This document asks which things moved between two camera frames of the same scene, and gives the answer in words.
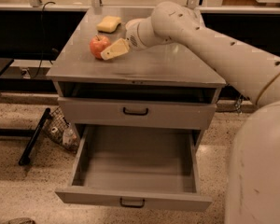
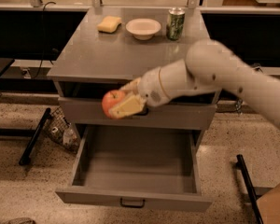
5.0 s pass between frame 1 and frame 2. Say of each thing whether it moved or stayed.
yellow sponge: stayed
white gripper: moved
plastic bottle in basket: stayed
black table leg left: stayed
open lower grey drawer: stayed
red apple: moved
